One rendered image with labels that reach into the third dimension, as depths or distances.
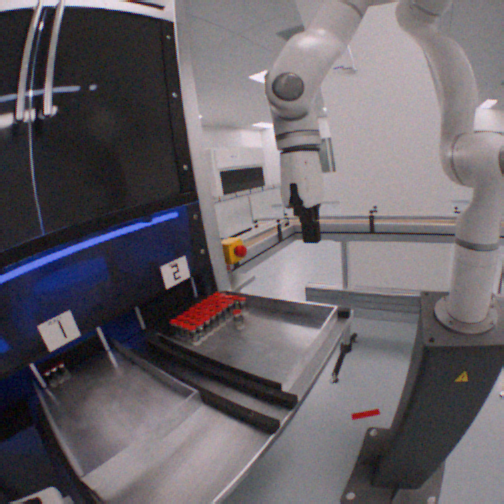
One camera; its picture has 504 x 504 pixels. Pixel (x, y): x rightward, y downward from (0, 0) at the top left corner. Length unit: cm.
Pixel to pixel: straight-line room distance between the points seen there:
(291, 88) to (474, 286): 52
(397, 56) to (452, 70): 145
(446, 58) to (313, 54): 31
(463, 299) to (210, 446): 57
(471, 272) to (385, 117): 147
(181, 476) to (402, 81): 208
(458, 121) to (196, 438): 77
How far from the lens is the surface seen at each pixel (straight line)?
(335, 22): 54
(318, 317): 64
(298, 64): 41
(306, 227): 49
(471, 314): 66
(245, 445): 41
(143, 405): 52
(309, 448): 140
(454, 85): 60
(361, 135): 193
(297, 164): 44
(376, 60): 204
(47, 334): 58
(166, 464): 42
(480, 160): 52
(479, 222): 58
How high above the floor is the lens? 122
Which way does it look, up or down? 16 degrees down
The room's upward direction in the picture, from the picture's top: 10 degrees counter-clockwise
